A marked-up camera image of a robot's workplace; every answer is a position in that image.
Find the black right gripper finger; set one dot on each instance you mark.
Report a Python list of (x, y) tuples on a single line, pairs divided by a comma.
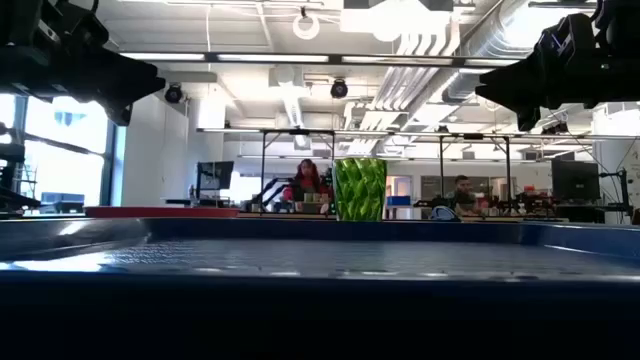
[(540, 85), (529, 119)]

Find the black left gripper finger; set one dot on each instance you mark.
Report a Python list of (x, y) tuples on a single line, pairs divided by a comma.
[(120, 114), (120, 80)]

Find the red plate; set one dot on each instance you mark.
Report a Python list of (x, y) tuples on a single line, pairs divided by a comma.
[(160, 212)]

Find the black background robot arm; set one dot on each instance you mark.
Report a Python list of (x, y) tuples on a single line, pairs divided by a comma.
[(267, 192)]

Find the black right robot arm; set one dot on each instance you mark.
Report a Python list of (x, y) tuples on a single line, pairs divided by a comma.
[(620, 22)]

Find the blue plastic tray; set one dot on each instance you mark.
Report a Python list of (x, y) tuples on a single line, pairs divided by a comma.
[(320, 260)]

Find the black round ceiling fixture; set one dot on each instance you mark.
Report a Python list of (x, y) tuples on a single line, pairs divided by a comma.
[(173, 94), (339, 89)]

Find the black computer monitor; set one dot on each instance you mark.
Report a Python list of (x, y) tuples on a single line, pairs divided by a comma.
[(575, 180), (215, 175)]

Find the person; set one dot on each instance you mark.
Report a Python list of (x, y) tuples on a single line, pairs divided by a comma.
[(306, 185), (464, 192)]

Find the blue box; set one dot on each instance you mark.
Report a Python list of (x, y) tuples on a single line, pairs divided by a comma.
[(398, 201)]

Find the silver ventilation duct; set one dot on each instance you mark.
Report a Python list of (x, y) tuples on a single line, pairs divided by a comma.
[(480, 45)]

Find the black metal station frame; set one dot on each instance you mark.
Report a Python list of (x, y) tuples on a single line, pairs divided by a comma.
[(263, 170), (442, 170)]

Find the black overhead frame beam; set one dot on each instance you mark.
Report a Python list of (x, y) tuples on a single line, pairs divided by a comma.
[(335, 59)]

